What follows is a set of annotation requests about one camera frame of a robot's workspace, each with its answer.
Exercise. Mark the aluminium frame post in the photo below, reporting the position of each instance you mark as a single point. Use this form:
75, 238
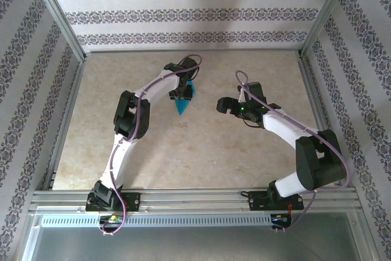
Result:
55, 13
328, 10

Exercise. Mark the aluminium left side rail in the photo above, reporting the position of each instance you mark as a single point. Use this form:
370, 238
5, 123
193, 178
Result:
65, 120

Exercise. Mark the blue square paper sheet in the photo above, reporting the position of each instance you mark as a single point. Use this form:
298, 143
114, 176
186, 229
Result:
183, 106

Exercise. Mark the aluminium right side rail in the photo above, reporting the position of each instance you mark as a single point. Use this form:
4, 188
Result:
316, 96

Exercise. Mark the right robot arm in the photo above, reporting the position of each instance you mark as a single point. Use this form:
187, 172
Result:
320, 157

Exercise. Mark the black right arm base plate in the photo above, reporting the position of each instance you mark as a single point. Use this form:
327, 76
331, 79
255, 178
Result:
256, 201

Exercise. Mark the small circuit board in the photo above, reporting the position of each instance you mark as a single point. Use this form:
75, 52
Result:
279, 219
113, 219

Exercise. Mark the grey metal sheet panel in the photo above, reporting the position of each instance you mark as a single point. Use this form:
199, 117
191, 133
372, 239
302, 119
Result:
195, 242

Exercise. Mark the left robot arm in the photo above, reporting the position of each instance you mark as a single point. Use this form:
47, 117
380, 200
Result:
131, 117

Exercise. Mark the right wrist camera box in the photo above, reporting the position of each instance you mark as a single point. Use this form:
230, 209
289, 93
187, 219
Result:
242, 108

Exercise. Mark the aluminium left frame post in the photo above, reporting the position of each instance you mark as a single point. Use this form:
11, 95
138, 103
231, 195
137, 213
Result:
55, 13

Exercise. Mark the aluminium back frame rail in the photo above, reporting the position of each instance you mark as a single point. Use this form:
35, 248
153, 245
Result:
192, 50

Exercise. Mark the aluminium right frame post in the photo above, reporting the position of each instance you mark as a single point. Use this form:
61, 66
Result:
328, 10

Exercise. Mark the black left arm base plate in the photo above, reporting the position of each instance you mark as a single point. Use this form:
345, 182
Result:
134, 201

